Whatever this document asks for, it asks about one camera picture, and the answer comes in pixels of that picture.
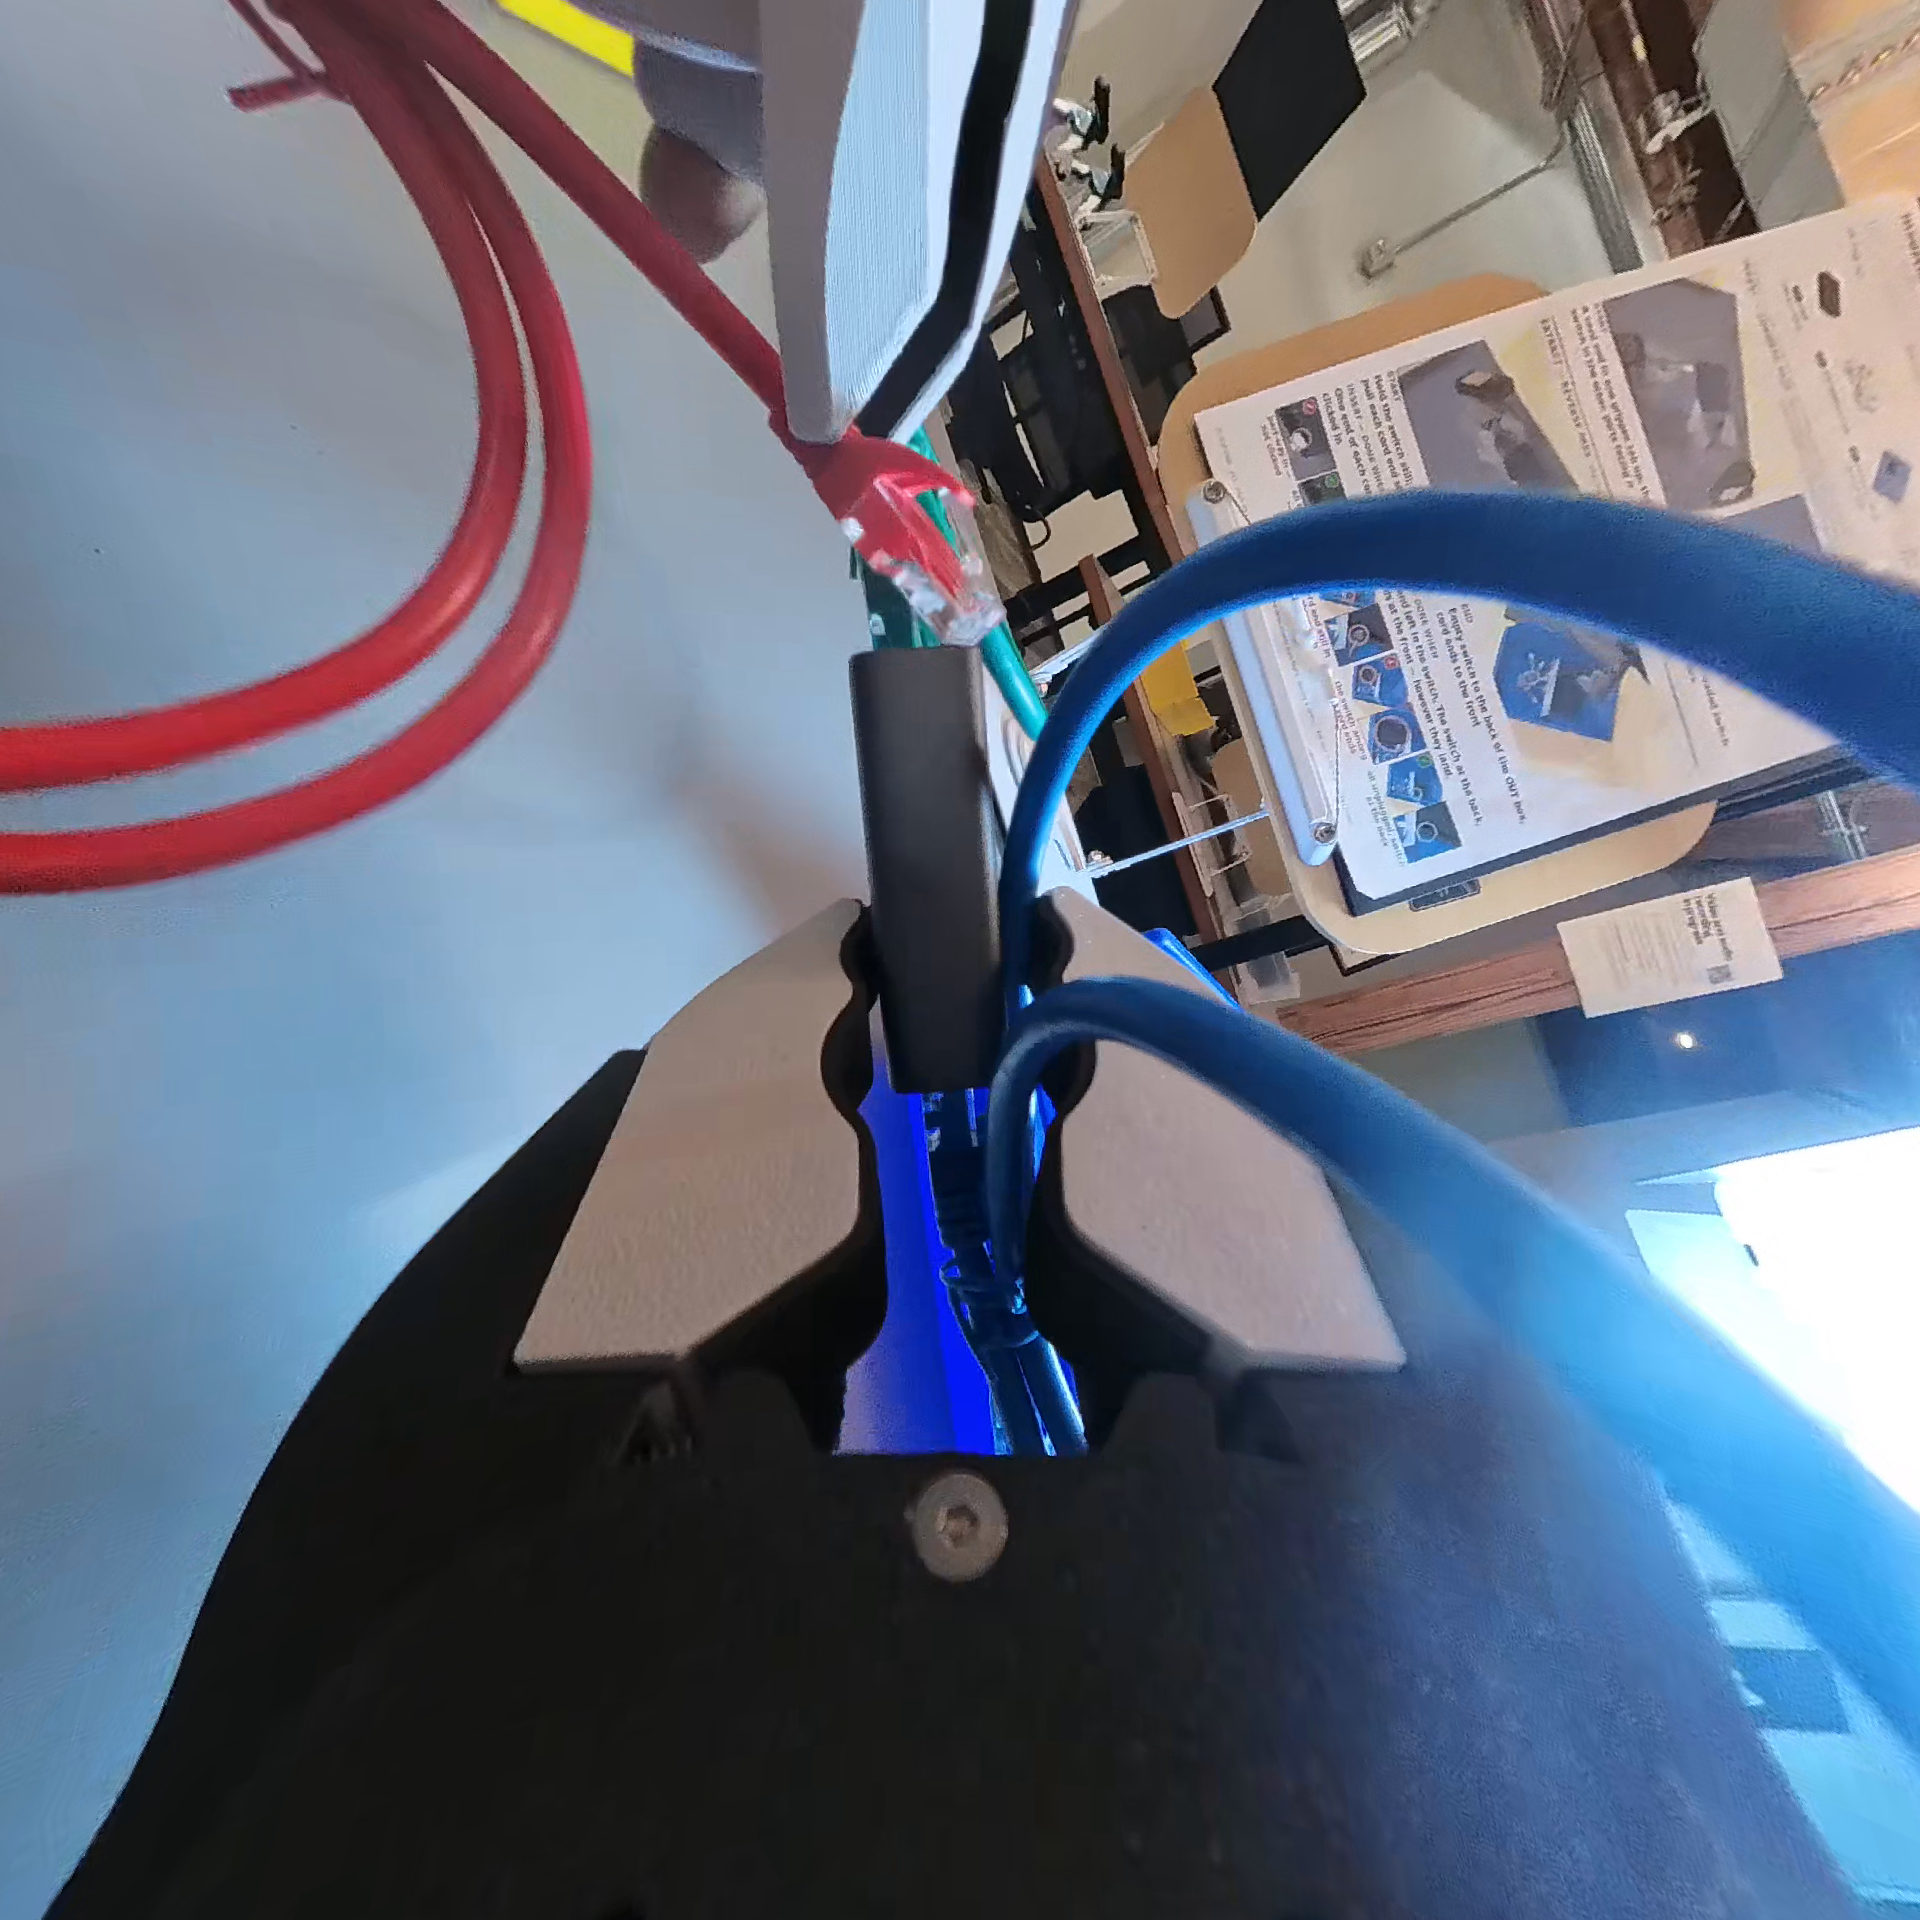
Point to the black ethernet adapter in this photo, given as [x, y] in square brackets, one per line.
[930, 840]

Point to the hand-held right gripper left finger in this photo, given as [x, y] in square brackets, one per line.
[705, 1185]

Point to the blue plastic bin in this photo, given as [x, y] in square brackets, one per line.
[902, 1200]

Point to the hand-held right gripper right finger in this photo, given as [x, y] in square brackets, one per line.
[1201, 1275]

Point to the wooden background table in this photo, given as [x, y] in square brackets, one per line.
[1499, 983]

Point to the rounded wooden board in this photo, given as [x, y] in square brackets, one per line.
[1245, 369]

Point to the printed instruction poster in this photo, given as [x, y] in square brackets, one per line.
[1651, 450]

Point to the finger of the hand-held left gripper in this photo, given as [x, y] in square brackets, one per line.
[1042, 61]
[869, 195]

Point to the person's left hand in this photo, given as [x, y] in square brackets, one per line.
[698, 195]

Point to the white paper label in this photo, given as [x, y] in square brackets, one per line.
[1665, 953]

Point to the black wall panel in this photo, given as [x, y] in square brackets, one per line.
[1290, 90]

